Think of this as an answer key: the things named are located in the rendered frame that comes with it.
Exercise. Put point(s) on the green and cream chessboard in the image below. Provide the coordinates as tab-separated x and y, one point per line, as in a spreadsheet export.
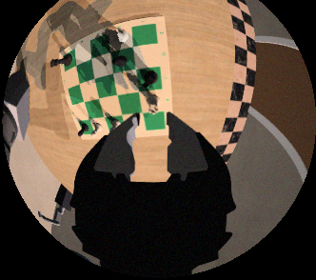
99	92

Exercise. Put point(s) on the white rook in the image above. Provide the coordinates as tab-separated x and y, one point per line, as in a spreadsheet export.
154	103

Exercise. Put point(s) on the white pawn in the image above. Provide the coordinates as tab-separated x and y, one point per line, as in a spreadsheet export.
115	123
98	127

